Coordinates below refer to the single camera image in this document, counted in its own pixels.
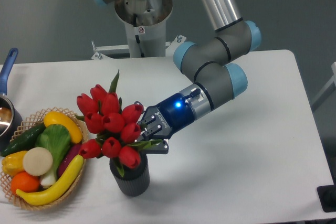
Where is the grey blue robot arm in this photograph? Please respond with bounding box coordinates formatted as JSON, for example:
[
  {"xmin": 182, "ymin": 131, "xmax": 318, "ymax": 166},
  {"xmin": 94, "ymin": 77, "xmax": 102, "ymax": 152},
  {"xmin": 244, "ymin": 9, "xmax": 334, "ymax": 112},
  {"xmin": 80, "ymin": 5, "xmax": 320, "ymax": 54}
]
[{"xmin": 94, "ymin": 0, "xmax": 261, "ymax": 154}]

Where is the beige round radish slice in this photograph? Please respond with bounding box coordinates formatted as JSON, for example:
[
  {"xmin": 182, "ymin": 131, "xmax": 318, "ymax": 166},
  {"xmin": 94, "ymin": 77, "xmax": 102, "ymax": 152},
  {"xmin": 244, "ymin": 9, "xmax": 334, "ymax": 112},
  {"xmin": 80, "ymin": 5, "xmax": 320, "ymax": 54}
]
[{"xmin": 23, "ymin": 147, "xmax": 53, "ymax": 176}]

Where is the yellow squash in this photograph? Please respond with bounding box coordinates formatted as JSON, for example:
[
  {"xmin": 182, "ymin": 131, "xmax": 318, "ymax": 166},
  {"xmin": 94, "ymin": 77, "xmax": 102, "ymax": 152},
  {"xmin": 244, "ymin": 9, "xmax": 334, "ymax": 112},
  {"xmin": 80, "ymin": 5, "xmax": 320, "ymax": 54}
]
[{"xmin": 43, "ymin": 111, "xmax": 83, "ymax": 144}]

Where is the black device at table edge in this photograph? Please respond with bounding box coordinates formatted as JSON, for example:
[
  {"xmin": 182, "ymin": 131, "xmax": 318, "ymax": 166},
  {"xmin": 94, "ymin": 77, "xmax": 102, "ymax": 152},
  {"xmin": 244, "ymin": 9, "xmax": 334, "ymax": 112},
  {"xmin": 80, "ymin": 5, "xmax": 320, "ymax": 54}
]
[{"xmin": 317, "ymin": 185, "xmax": 335, "ymax": 212}]

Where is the orange fruit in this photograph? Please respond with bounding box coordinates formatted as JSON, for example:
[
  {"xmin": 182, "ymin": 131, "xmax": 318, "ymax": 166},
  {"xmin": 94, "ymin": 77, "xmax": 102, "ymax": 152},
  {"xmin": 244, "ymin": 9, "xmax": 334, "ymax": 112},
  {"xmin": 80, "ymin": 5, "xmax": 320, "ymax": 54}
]
[{"xmin": 10, "ymin": 172, "xmax": 40, "ymax": 196}]

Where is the red tulip bouquet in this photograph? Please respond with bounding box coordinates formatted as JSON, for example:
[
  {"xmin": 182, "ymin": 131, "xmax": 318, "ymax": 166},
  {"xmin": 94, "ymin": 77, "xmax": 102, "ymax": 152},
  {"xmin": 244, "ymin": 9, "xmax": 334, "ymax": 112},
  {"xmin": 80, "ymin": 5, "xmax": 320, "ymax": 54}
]
[{"xmin": 74, "ymin": 69, "xmax": 164, "ymax": 178}]

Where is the white frame at right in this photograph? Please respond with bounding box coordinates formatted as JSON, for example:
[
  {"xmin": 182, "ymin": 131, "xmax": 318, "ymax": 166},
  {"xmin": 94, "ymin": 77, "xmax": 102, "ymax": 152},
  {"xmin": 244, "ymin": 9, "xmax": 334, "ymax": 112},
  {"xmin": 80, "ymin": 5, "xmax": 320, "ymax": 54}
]
[{"xmin": 311, "ymin": 62, "xmax": 335, "ymax": 113}]

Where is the blue handled saucepan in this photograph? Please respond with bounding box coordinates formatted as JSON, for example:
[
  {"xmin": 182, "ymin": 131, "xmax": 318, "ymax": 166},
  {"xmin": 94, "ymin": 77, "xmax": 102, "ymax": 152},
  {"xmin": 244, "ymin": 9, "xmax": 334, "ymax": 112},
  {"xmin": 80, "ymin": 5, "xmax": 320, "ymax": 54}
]
[{"xmin": 1, "ymin": 48, "xmax": 22, "ymax": 151}]

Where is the yellow banana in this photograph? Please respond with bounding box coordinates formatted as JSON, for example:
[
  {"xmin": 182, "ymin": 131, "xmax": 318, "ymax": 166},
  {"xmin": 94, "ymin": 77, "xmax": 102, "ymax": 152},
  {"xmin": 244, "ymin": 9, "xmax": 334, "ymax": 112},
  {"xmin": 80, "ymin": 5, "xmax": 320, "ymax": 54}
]
[{"xmin": 16, "ymin": 155, "xmax": 84, "ymax": 206}]

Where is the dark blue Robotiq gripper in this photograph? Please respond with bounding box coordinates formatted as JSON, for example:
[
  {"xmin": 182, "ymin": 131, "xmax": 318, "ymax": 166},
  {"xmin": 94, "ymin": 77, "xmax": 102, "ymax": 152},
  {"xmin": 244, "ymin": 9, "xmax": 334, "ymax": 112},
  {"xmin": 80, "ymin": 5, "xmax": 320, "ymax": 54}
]
[{"xmin": 134, "ymin": 93, "xmax": 195, "ymax": 154}]

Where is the woven wicker basket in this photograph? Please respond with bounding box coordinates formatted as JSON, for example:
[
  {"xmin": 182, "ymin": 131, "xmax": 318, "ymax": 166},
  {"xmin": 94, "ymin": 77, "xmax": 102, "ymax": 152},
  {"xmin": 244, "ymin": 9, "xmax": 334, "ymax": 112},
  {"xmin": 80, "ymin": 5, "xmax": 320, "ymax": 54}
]
[{"xmin": 1, "ymin": 107, "xmax": 89, "ymax": 211}]

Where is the green bok choy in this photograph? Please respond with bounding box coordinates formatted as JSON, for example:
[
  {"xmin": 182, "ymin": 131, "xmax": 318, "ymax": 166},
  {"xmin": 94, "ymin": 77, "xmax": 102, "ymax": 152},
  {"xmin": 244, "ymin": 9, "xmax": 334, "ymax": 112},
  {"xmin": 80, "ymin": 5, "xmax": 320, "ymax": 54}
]
[{"xmin": 35, "ymin": 124, "xmax": 71, "ymax": 189}]

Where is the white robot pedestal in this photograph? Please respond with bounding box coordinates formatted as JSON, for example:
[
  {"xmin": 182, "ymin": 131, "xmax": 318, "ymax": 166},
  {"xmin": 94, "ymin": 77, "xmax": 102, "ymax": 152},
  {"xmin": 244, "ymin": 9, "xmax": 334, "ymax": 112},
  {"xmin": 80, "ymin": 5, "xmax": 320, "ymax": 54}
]
[{"xmin": 92, "ymin": 0, "xmax": 186, "ymax": 60}]

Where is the purple sweet potato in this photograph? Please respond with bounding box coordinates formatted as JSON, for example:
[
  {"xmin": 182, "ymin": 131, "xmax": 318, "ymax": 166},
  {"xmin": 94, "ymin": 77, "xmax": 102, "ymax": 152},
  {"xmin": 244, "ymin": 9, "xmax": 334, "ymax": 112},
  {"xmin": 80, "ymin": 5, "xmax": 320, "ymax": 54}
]
[{"xmin": 57, "ymin": 144, "xmax": 82, "ymax": 178}]

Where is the green cucumber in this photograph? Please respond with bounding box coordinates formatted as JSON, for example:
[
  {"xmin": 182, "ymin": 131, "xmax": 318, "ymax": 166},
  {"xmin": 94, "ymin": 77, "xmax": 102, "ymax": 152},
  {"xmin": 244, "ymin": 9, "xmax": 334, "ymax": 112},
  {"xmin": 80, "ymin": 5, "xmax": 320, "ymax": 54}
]
[{"xmin": 1, "ymin": 123, "xmax": 46, "ymax": 157}]

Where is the yellow bell pepper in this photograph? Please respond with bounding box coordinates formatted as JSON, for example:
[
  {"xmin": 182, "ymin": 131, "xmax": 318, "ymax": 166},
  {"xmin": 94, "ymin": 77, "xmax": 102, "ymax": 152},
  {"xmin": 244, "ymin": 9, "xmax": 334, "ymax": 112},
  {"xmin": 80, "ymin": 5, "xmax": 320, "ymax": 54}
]
[{"xmin": 2, "ymin": 151, "xmax": 28, "ymax": 176}]

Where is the dark grey ribbed vase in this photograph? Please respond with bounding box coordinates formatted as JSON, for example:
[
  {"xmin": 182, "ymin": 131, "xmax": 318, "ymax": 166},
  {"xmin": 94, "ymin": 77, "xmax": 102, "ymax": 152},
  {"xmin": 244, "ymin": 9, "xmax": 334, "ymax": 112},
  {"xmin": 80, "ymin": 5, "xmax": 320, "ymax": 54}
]
[{"xmin": 109, "ymin": 153, "xmax": 150, "ymax": 197}]

